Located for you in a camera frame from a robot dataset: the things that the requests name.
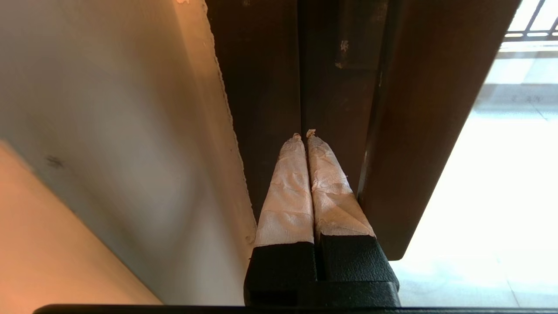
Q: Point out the left gripper tape-wrapped left finger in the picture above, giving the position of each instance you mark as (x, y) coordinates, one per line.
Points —
(287, 209)

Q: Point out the left gripper tape-wrapped right finger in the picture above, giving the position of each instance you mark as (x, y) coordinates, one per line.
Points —
(340, 209)

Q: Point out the dark brown sliding glass door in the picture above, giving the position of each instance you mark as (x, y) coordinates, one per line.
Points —
(331, 109)

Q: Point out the black balcony railing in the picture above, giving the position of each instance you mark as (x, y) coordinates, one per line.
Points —
(518, 39)

